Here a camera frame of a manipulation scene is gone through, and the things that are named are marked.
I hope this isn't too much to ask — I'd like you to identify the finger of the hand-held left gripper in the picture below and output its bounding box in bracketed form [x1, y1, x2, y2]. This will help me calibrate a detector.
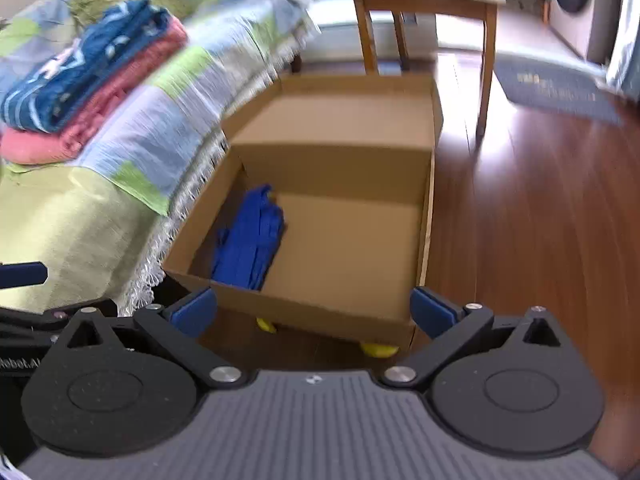
[0, 307, 76, 347]
[0, 260, 49, 291]

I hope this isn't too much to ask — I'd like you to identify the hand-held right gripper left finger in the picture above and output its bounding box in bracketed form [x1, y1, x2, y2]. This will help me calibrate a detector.
[52, 286, 249, 389]

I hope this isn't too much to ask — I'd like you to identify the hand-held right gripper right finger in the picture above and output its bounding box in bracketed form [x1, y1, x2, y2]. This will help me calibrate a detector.
[379, 286, 574, 390]

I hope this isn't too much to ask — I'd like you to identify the blue shopping bag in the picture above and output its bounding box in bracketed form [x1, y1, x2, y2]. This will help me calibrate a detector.
[210, 184, 286, 292]

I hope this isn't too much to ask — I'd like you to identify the cardboard box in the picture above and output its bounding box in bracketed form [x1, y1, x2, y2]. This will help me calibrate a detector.
[161, 72, 445, 352]

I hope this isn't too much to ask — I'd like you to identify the green sofa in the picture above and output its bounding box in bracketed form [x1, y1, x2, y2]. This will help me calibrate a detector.
[0, 157, 176, 313]

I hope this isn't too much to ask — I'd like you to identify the pink ribbed towel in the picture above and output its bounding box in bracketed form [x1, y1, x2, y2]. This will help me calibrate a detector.
[0, 15, 190, 166]

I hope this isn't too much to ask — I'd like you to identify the blue patterned towel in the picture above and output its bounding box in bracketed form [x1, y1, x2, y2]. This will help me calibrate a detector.
[0, 0, 173, 133]

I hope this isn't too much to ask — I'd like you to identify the patchwork blanket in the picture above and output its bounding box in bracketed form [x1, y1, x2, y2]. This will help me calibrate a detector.
[0, 0, 322, 317]

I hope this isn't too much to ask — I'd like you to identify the grey-blue door mat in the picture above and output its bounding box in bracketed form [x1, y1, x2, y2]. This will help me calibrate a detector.
[492, 55, 626, 127]

